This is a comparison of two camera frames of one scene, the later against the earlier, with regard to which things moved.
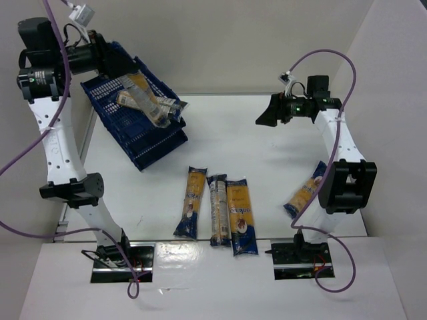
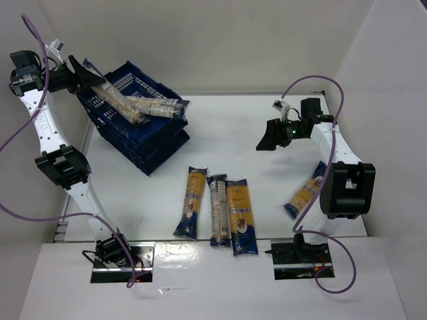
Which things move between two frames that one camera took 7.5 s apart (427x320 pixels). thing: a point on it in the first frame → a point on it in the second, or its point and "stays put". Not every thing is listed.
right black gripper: [282, 109] → [278, 131]
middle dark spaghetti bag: [220, 233] stays put
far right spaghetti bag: [293, 207] stays put
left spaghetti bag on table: [187, 226] stays put
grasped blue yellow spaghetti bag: [137, 83] → [120, 101]
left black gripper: [101, 55] → [73, 77]
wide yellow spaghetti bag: [241, 228] stays put
